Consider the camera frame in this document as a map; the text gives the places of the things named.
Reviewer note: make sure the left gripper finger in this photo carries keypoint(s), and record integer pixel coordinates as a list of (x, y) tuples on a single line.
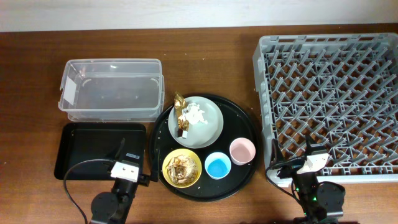
[(120, 148), (154, 170)]

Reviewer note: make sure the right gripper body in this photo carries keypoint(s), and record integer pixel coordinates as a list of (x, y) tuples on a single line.
[(289, 171)]

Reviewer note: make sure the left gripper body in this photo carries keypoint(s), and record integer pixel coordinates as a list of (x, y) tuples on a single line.
[(143, 180)]

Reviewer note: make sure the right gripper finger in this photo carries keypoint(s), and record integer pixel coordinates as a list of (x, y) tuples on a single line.
[(311, 145), (277, 156)]

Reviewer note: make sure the yellow bowl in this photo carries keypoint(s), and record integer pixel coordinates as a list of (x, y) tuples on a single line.
[(177, 152)]

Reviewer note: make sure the food scraps and rice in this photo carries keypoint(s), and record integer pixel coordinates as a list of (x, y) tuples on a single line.
[(182, 170)]

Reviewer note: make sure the pink cup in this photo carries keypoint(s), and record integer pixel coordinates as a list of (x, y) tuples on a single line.
[(242, 151)]

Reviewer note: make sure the grey ceramic plate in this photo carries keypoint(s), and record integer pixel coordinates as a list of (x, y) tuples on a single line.
[(199, 135)]

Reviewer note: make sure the blue cup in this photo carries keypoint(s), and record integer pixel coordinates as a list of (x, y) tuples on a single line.
[(217, 165)]

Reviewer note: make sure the white tissue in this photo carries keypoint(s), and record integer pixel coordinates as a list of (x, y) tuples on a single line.
[(193, 114)]

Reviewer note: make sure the gold candy wrapper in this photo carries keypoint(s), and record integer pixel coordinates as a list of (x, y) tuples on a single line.
[(180, 105)]

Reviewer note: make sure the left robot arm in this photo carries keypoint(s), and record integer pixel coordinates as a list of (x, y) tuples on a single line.
[(114, 206)]

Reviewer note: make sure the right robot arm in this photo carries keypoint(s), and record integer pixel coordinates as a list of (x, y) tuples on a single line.
[(321, 202)]

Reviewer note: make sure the grey dishwasher rack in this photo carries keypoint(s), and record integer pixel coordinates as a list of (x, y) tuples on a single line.
[(340, 89)]

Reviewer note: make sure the black rectangular tray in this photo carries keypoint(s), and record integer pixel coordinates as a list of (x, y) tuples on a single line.
[(86, 141)]

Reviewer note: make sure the round black serving tray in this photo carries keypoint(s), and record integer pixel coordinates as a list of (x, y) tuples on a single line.
[(237, 124)]

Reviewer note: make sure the clear plastic storage bin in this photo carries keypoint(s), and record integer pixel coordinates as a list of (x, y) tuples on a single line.
[(112, 89)]

